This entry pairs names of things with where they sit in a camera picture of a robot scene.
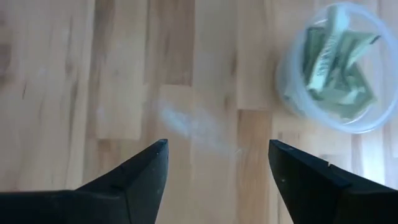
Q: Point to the clear plastic bowl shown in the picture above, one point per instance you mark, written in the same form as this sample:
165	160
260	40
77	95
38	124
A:
292	93

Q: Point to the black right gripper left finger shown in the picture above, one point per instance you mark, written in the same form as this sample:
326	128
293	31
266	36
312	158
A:
130	193

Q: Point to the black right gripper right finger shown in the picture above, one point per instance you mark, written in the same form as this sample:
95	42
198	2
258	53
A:
311	193

